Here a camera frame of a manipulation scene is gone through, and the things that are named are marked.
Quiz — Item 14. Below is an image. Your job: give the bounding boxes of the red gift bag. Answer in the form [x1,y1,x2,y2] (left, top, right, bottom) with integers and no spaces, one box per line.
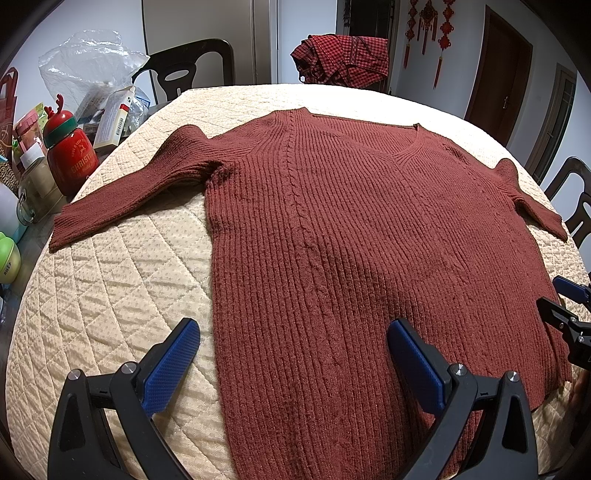
[0,67,18,160]

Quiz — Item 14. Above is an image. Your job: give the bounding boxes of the rust red knit sweater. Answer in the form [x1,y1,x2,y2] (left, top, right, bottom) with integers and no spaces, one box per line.
[50,109,572,479]

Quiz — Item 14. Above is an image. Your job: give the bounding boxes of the green frog container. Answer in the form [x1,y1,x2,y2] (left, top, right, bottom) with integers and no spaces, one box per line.
[0,233,21,285]

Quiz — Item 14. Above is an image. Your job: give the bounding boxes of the dark wooden door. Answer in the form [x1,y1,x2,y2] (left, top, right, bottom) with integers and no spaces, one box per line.
[465,7,533,146]

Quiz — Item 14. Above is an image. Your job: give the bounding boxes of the white medicine box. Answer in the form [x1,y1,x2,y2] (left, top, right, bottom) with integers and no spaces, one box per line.
[93,86,135,150]

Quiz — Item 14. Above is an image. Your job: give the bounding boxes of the red reindeer thermos bottle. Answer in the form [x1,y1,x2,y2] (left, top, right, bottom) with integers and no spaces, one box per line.
[43,94,99,198]

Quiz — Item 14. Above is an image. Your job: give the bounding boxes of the clear plastic bag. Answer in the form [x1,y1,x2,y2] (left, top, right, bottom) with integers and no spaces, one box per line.
[38,29,149,122]

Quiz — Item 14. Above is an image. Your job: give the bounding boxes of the pink green snack packet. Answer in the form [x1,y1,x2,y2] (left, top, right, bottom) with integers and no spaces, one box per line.
[14,103,48,153]

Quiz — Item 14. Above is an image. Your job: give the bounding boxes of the glass jar white lid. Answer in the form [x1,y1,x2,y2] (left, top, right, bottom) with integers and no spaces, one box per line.
[16,143,66,225]

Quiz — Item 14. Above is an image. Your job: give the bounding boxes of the red black checkered cloth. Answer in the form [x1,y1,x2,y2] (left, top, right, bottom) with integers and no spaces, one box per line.
[290,34,390,89]

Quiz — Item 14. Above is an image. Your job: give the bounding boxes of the red chinese knot decorations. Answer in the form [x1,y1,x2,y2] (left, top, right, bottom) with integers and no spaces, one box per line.
[403,0,456,89]

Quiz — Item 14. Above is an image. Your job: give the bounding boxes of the black chair behind table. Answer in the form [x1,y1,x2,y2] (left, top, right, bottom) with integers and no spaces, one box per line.
[131,38,235,101]

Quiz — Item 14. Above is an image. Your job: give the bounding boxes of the black chair at right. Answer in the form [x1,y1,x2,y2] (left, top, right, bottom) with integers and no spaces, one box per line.
[544,156,591,250]

